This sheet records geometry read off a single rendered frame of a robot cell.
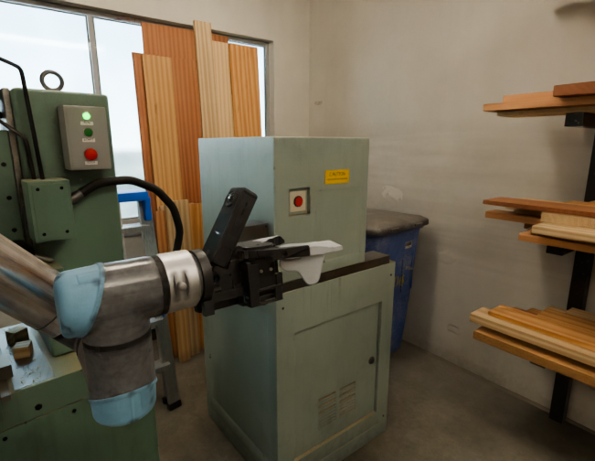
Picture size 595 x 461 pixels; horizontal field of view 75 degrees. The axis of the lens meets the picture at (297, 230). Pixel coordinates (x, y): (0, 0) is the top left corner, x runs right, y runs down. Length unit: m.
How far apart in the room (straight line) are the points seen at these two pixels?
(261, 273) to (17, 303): 0.30
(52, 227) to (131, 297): 0.68
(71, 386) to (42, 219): 0.45
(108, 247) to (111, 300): 0.80
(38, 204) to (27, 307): 0.56
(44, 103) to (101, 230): 0.35
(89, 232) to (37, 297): 0.67
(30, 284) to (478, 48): 2.34
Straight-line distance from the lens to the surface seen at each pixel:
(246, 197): 0.53
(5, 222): 1.24
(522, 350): 1.96
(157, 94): 2.67
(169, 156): 2.65
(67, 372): 1.24
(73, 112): 1.16
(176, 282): 0.49
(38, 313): 0.60
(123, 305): 0.47
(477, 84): 2.48
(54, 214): 1.13
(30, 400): 1.24
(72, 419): 1.30
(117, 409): 0.53
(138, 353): 0.50
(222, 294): 0.53
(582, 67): 2.29
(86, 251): 1.25
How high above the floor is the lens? 1.39
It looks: 13 degrees down
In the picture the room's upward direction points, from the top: straight up
